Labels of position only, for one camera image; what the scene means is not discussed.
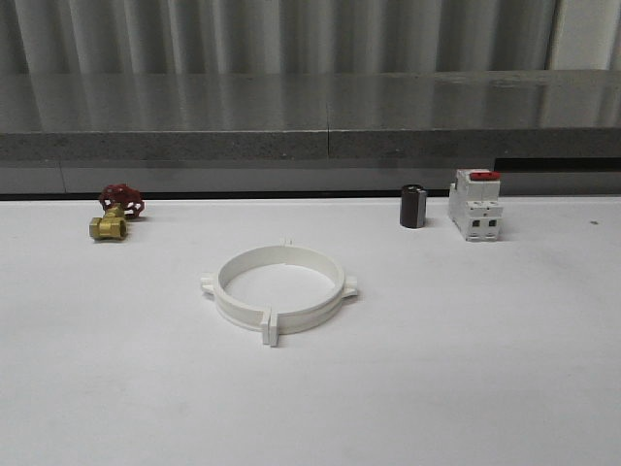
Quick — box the white circuit breaker red switch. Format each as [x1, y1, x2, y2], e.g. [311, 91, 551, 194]
[448, 169, 503, 242]

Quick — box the white plastic pipe clamp ring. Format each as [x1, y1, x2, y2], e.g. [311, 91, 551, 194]
[199, 236, 360, 349]

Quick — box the grey stone counter ledge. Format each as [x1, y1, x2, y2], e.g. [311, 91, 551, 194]
[1, 71, 620, 197]

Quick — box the dark brown cylindrical capacitor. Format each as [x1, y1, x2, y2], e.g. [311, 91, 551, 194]
[400, 184, 427, 229]

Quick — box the brass valve red handwheel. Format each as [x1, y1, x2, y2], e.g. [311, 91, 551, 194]
[89, 183, 145, 241]

